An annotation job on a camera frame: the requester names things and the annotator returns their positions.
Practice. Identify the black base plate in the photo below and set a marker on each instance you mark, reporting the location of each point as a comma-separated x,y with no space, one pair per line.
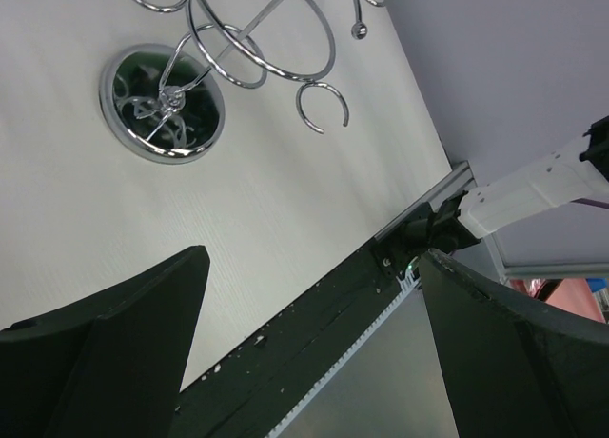
252,389

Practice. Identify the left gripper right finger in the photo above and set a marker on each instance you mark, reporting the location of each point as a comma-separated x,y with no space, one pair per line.
513,366

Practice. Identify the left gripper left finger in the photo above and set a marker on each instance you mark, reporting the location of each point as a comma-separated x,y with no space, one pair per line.
108,365

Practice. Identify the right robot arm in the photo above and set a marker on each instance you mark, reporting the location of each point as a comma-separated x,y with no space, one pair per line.
576,171

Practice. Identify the chrome wine glass rack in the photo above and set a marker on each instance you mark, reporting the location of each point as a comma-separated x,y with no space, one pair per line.
164,104

